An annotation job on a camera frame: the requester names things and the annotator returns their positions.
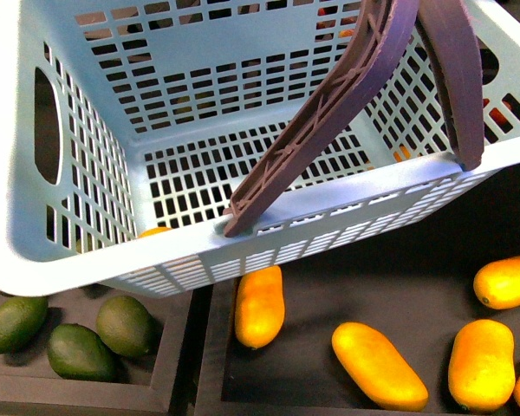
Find yellow lemon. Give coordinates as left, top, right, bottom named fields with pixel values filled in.
left=138, top=226, right=171, bottom=238

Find light blue plastic basket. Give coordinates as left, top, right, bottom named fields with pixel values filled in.
left=0, top=1, right=520, bottom=297

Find green avocado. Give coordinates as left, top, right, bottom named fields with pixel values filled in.
left=95, top=296, right=158, bottom=358
left=0, top=296, right=49, bottom=354
left=47, top=324, right=118, bottom=382

